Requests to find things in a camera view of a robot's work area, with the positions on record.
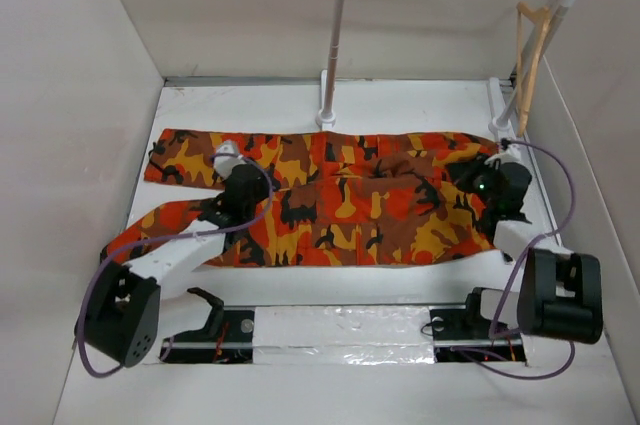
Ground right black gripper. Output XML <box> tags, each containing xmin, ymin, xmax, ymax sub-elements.
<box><xmin>444</xmin><ymin>152</ymin><xmax>500</xmax><ymax>209</ymax></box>

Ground orange camouflage trousers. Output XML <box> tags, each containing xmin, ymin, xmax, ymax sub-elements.
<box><xmin>99</xmin><ymin>127</ymin><xmax>506</xmax><ymax>269</ymax></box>

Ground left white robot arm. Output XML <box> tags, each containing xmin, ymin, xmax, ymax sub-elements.
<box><xmin>74</xmin><ymin>160</ymin><xmax>274</xmax><ymax>378</ymax></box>

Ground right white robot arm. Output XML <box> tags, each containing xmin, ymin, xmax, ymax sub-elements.
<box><xmin>446</xmin><ymin>154</ymin><xmax>604</xmax><ymax>344</ymax></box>

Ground wooden clothes hanger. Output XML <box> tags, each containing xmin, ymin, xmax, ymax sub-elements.
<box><xmin>515</xmin><ymin>1</ymin><xmax>551</xmax><ymax>138</ymax></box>

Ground white and silver clothes rack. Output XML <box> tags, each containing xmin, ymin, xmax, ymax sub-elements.
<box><xmin>313</xmin><ymin>0</ymin><xmax>589</xmax><ymax>139</ymax></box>

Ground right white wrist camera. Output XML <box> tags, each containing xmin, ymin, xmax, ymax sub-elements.
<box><xmin>484</xmin><ymin>138</ymin><xmax>524</xmax><ymax>168</ymax></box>

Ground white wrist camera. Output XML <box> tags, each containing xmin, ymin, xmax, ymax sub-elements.
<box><xmin>212</xmin><ymin>140</ymin><xmax>245</xmax><ymax>185</ymax></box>
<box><xmin>484</xmin><ymin>138</ymin><xmax>524</xmax><ymax>168</ymax></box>

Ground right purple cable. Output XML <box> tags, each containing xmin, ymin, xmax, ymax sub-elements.
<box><xmin>449</xmin><ymin>139</ymin><xmax>577</xmax><ymax>379</ymax></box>

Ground purple cable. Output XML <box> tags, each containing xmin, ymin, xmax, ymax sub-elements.
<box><xmin>74</xmin><ymin>153</ymin><xmax>275</xmax><ymax>378</ymax></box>
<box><xmin>449</xmin><ymin>139</ymin><xmax>577</xmax><ymax>379</ymax></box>

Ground black base rail with foil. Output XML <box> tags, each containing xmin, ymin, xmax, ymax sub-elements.
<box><xmin>159</xmin><ymin>289</ymin><xmax>527</xmax><ymax>366</ymax></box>

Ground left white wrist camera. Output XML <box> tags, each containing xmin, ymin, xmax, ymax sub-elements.
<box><xmin>212</xmin><ymin>140</ymin><xmax>245</xmax><ymax>185</ymax></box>

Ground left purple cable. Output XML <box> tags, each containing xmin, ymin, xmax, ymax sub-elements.
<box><xmin>74</xmin><ymin>153</ymin><xmax>275</xmax><ymax>378</ymax></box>

